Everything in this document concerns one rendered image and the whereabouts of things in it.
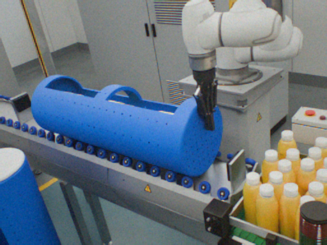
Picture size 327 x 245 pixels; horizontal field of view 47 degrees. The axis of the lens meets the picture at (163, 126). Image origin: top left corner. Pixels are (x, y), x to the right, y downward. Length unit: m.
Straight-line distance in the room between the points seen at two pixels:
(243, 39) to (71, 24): 5.94
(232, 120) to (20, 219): 1.06
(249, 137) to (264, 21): 0.90
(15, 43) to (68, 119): 4.86
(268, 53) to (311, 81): 2.50
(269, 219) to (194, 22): 0.62
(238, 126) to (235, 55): 0.34
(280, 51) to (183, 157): 0.75
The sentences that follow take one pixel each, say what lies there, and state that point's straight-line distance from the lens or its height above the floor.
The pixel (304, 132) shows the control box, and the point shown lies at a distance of 1.45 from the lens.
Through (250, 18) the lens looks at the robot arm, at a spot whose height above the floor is 1.52.
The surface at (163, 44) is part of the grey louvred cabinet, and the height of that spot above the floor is 0.82.
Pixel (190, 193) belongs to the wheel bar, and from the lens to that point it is 1.38.
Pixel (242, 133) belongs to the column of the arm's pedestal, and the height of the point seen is 0.83.
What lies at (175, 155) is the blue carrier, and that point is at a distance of 1.27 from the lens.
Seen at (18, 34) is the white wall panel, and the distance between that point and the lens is 6.46.
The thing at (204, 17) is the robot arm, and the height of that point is 1.53.
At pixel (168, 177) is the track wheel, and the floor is 0.96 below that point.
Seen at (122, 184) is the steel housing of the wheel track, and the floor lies 0.86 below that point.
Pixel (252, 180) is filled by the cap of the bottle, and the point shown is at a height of 1.08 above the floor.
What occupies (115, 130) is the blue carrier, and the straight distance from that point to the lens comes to 1.43.
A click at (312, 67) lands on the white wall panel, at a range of 4.22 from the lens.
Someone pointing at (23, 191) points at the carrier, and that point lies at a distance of 1.64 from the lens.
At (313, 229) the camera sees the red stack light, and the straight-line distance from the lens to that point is 0.80.
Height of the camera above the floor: 1.80
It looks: 29 degrees down
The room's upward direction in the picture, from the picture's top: 10 degrees counter-clockwise
